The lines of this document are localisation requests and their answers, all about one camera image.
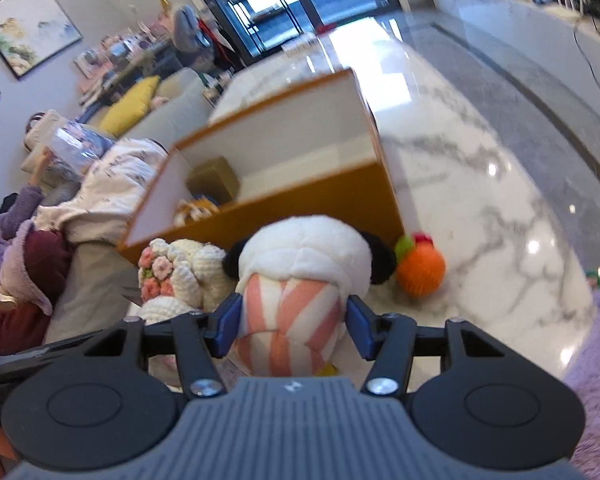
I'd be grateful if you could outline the person's purple fleece robe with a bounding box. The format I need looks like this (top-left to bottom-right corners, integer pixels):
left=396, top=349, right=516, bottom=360
left=562, top=285, right=600, bottom=480

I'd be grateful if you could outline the gold cardboard box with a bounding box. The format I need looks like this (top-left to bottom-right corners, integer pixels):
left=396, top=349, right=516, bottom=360
left=186, top=156, right=241, bottom=206

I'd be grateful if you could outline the beige bag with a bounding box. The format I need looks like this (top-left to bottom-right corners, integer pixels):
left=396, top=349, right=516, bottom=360
left=22, top=110, right=76, bottom=171

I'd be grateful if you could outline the white printed blanket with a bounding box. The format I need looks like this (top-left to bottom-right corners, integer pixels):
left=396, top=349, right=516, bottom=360
left=35, top=137, right=171, bottom=246

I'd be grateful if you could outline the cluttered side table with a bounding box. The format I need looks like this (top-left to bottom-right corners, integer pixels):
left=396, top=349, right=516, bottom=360
left=75, top=25, right=181, bottom=106

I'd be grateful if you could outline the grey sofa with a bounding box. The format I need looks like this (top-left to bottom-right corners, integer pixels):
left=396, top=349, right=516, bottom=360
left=20, top=67, right=216, bottom=346

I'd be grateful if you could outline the large framed landscape painting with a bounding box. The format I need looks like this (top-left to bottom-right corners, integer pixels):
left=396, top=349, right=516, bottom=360
left=0, top=0, right=83, bottom=78

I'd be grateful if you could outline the white crochet doll with flowers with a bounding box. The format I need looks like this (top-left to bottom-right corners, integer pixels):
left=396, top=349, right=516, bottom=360
left=125, top=238, right=231, bottom=328

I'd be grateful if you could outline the white marble cabinet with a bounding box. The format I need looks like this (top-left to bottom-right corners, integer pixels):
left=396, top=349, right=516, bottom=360
left=427, top=0, right=600, bottom=106

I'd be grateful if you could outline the tiger plush toy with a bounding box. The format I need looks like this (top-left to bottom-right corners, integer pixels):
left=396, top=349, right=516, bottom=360
left=174, top=199, right=221, bottom=226

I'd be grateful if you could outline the black cable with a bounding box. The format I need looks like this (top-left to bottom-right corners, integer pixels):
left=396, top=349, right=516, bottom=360
left=572, top=10, right=600, bottom=98

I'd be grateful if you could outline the small white card box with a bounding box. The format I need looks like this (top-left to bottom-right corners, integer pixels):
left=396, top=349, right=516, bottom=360
left=282, top=37, right=317, bottom=57

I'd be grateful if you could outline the white box with orange rim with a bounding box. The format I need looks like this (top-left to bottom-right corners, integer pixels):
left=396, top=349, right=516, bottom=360
left=116, top=67, right=406, bottom=266

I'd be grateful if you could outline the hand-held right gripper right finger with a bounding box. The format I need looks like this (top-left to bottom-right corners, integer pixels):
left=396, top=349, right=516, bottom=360
left=346, top=297, right=511, bottom=396

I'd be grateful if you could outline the yellow pillow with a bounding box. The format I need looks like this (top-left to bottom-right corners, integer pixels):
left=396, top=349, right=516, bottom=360
left=99, top=76, right=161, bottom=136

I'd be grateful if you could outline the clear plastic package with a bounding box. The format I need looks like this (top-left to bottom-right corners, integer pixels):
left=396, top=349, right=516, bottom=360
left=45, top=122, right=113, bottom=183

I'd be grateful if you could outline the grey plush backpack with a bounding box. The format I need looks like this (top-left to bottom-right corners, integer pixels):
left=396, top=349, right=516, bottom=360
left=172, top=5, right=216, bottom=72

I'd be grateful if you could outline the panda plush with pink stripes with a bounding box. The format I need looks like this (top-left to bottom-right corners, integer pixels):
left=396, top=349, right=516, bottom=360
left=223, top=215, right=398, bottom=378

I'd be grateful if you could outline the orange crochet fruit toy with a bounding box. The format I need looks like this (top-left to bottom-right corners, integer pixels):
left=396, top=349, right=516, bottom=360
left=394, top=231, right=447, bottom=297

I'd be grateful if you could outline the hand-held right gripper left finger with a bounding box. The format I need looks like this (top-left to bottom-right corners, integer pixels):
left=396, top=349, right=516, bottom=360
left=82, top=292, right=244, bottom=400

